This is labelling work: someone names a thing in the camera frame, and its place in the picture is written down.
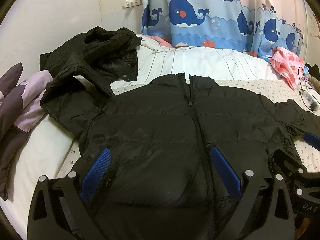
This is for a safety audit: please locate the purple folded jacket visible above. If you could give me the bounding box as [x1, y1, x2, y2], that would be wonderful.
[1, 63, 53, 200]

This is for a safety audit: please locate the black puffer jacket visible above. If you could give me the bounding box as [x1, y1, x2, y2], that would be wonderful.
[40, 74, 319, 239]

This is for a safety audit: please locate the wall power socket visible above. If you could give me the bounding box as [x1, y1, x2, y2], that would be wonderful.
[123, 0, 142, 9]

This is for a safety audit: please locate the pink checkered cloth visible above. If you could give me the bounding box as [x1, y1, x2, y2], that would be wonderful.
[269, 47, 305, 90]

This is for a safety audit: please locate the white power strip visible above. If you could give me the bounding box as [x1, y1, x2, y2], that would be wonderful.
[301, 90, 319, 111]

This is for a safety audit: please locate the pink pillow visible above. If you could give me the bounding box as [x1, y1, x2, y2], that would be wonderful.
[146, 35, 173, 48]

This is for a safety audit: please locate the whale print curtain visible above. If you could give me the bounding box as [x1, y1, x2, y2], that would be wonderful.
[140, 0, 306, 57]

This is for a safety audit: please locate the black cable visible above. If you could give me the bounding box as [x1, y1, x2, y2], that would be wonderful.
[297, 65, 320, 111]

